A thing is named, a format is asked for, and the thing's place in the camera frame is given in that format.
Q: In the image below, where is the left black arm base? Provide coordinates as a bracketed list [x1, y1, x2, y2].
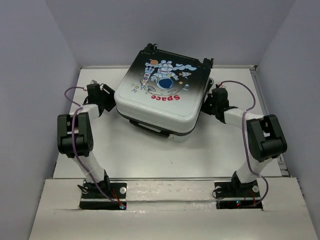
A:
[77, 181, 128, 211]

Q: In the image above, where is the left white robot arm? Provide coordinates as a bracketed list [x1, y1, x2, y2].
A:
[57, 81, 116, 198]

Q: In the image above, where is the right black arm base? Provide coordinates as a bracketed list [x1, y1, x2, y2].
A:
[211, 180, 263, 210]

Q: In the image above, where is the black white space suitcase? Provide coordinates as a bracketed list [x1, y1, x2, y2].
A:
[114, 43, 214, 143]

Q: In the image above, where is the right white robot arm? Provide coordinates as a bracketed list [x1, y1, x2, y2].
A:
[201, 87, 288, 196]

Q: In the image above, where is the aluminium table rail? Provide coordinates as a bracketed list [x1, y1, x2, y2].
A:
[249, 69, 289, 176]

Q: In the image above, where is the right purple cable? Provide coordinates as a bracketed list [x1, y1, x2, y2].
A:
[217, 79, 270, 207]

